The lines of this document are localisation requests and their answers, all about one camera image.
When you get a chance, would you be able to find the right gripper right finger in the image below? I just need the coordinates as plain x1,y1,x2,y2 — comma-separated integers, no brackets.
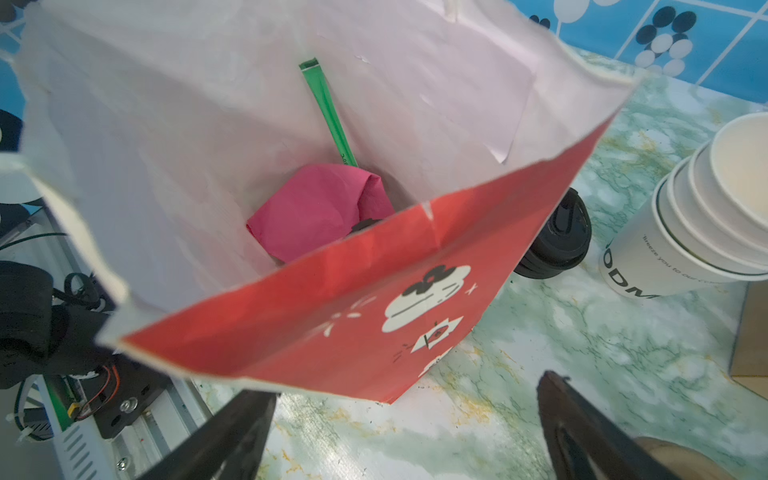
537,370,677,479

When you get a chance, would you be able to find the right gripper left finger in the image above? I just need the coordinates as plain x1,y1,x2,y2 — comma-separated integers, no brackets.
142,390,278,480

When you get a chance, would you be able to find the single pink napkin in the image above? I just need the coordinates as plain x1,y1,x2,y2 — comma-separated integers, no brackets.
246,164,395,263

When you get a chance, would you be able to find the red white paper bag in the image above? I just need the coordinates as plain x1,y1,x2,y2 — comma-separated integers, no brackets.
1,1,637,403

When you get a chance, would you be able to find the green straw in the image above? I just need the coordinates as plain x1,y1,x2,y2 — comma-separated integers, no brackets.
299,58,358,167

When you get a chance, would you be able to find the black cup lid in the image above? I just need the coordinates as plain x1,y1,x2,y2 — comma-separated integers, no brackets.
350,219,379,235

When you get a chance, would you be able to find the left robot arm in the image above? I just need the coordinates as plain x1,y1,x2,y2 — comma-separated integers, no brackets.
1,261,113,390

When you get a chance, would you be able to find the stack of cardboard cup carriers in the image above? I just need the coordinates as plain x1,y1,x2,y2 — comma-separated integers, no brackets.
635,437,735,480

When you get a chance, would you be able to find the cardboard napkin box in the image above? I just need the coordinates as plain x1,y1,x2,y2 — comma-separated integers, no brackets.
730,282,768,400

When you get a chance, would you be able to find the stack of black lids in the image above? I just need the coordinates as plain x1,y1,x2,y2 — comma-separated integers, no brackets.
514,188,592,280

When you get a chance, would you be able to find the stack of white paper cups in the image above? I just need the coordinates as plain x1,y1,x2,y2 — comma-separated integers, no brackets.
599,112,767,299

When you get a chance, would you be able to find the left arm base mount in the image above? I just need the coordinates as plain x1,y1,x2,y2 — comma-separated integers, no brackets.
69,355,171,439

